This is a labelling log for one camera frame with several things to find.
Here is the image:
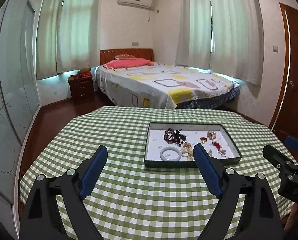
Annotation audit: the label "white curtain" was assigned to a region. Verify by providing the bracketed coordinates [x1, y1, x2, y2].
[36, 0, 100, 80]
[176, 0, 264, 86]

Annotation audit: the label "bed with patterned sheet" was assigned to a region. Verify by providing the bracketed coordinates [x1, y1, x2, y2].
[95, 62, 240, 109]

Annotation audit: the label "glass wardrobe sliding door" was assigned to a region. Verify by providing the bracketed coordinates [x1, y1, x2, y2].
[0, 0, 39, 204]

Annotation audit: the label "red boxes on nightstand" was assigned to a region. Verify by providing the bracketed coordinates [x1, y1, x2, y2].
[67, 68, 92, 81]

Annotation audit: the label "dark wooden nightstand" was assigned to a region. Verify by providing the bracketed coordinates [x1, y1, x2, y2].
[68, 75, 95, 105]

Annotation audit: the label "right white curtain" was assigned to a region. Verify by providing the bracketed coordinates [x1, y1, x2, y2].
[176, 0, 264, 86]

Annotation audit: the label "pink pillow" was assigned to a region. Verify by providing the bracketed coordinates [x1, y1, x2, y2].
[103, 58, 154, 69]

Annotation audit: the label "rose gold flower brooch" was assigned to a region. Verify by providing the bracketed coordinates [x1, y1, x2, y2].
[206, 131, 217, 141]

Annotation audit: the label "white jade bangle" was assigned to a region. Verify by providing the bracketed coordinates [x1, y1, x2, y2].
[160, 146, 182, 162]

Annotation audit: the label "person's right hand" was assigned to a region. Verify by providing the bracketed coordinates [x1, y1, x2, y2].
[284, 203, 298, 237]

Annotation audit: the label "dark red bead bracelet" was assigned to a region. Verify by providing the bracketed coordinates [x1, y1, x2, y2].
[163, 128, 179, 145]

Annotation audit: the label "brown wooden door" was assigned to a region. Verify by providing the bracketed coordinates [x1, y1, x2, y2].
[269, 3, 298, 142]

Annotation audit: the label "left white curtain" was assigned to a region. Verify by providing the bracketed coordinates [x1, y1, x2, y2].
[36, 0, 100, 80]

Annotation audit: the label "white air conditioner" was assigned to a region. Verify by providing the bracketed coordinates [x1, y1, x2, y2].
[118, 0, 154, 10]

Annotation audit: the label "wooden headboard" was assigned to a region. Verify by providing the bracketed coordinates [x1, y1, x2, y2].
[99, 48, 155, 66]

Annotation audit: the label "green jewelry tray box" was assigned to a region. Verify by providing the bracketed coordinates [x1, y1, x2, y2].
[144, 122, 242, 168]

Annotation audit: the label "orange patterned pillow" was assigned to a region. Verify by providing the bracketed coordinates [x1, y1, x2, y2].
[114, 54, 137, 61]

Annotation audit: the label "silver flower brooch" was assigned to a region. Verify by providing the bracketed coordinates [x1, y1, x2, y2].
[218, 149, 226, 158]

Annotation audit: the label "pearl necklace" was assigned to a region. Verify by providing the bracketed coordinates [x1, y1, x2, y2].
[180, 141, 197, 162]

